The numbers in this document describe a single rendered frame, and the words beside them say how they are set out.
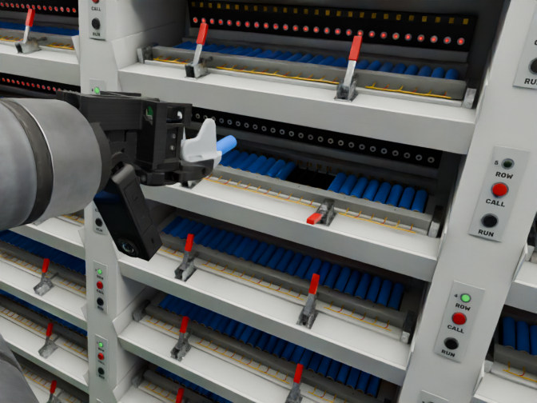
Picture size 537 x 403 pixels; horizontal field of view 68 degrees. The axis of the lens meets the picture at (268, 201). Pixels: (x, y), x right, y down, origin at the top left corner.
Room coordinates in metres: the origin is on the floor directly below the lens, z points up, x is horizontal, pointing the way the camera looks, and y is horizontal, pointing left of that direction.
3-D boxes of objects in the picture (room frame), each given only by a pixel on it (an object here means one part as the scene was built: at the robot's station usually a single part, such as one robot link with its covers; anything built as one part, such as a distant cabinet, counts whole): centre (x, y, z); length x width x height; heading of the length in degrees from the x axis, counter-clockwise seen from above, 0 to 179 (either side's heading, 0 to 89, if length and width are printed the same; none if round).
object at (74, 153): (0.30, 0.18, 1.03); 0.10 x 0.05 x 0.09; 66
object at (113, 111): (0.37, 0.14, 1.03); 0.12 x 0.08 x 0.09; 156
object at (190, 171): (0.41, 0.10, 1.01); 0.09 x 0.05 x 0.02; 151
